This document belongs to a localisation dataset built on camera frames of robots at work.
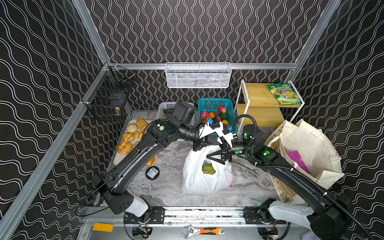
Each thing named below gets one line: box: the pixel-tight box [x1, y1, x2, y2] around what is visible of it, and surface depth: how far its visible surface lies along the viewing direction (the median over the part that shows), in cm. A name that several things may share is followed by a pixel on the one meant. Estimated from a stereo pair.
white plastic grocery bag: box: [181, 145, 234, 195], surface depth 72 cm
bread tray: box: [145, 154, 158, 168], surface depth 94 cm
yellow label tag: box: [92, 223, 115, 233], surface depth 72 cm
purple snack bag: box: [286, 150, 311, 174], surface depth 80 cm
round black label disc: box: [145, 166, 160, 180], surface depth 89 cm
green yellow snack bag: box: [267, 82, 302, 106], surface depth 81 cm
